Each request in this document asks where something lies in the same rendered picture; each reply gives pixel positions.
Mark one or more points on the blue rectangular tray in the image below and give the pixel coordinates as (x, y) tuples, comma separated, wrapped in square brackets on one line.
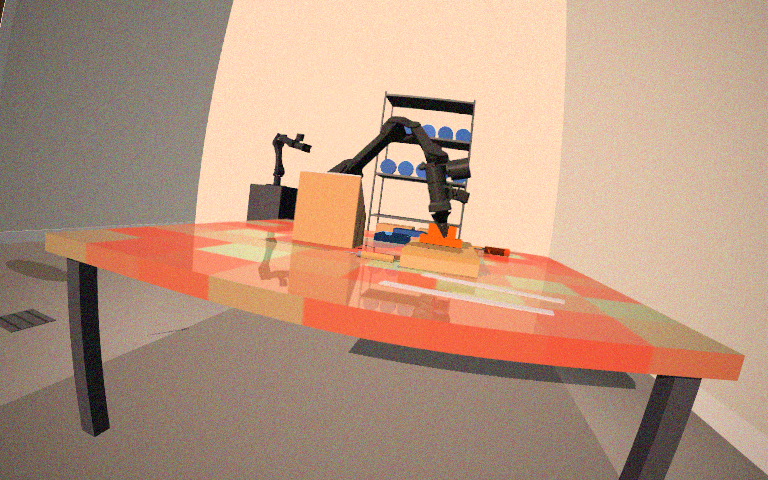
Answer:
[(392, 237)]

